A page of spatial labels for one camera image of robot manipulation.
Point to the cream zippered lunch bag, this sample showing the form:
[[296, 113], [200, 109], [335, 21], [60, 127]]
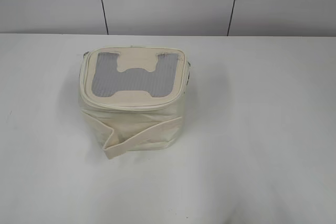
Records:
[[133, 97]]

